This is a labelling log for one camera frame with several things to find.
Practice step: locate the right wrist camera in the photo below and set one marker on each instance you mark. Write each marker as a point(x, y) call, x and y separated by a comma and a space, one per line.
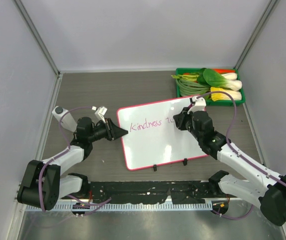
point(197, 103)

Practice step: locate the white bok choy back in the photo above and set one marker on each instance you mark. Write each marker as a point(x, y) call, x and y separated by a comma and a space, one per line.
point(230, 76)

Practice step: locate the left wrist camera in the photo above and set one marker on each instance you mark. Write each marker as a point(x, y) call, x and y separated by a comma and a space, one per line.
point(100, 113)

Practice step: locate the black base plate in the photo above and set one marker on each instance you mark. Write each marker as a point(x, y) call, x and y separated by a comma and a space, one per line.
point(149, 192)

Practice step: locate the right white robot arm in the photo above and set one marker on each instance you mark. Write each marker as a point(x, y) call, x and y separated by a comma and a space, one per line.
point(262, 187)

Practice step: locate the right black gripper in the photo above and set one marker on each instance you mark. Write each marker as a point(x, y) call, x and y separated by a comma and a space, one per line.
point(181, 118)

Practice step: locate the green bok choy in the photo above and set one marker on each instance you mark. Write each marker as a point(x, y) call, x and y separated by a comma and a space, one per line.
point(209, 77)

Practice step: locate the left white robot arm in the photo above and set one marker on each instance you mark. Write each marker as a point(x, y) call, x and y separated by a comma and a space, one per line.
point(42, 185)

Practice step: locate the green plastic tray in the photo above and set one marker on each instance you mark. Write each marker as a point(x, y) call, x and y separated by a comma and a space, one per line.
point(190, 74)

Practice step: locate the orange carrot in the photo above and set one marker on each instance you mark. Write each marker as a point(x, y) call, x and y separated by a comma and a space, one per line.
point(223, 71)

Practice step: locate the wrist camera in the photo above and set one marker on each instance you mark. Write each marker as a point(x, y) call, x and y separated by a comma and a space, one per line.
point(197, 103)
point(100, 113)

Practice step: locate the pink framed whiteboard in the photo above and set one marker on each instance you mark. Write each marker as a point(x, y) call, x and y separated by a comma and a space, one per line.
point(153, 138)

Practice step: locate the green long beans bundle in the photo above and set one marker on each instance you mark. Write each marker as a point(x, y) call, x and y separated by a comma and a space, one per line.
point(188, 88)

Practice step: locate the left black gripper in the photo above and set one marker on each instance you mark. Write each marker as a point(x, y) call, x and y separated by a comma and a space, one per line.
point(112, 131)

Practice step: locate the yellow bok choy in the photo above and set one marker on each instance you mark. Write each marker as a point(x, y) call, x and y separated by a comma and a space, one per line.
point(236, 95)

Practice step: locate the white slotted cable duct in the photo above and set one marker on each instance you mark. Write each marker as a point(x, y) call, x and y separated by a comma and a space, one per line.
point(64, 206)

